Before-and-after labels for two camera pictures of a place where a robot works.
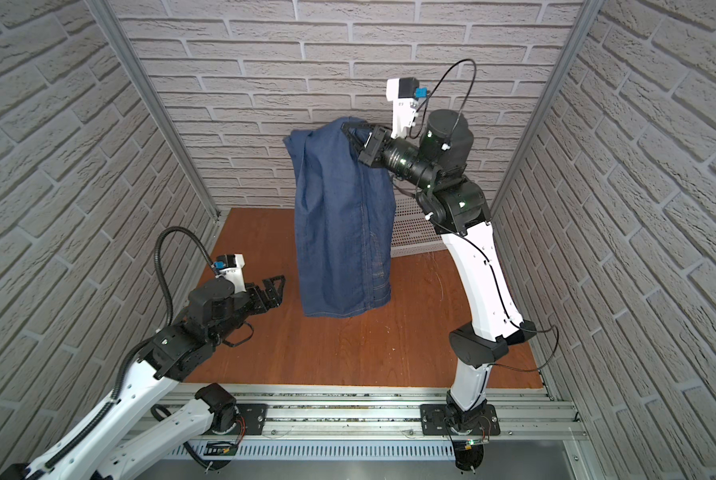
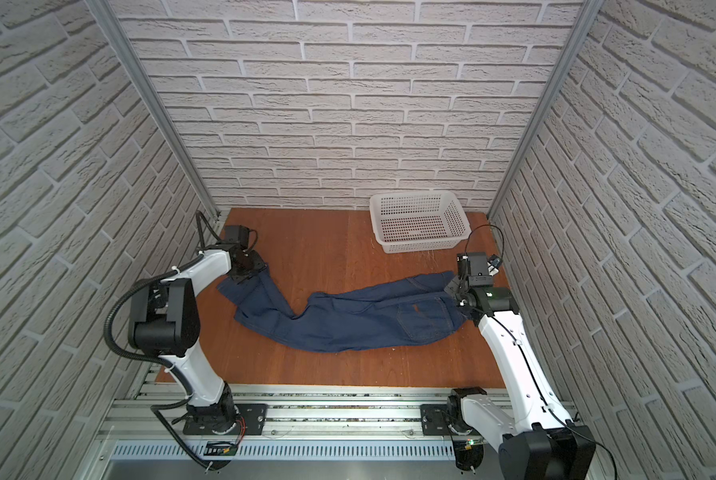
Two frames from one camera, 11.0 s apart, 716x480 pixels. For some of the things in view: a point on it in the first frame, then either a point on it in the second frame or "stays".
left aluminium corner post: (106, 15) stays
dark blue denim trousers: (346, 210) to (410, 309)
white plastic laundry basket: (413, 232) stays
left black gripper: (271, 299) to (261, 264)
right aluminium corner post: (588, 11) stays
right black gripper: (373, 156) to (454, 287)
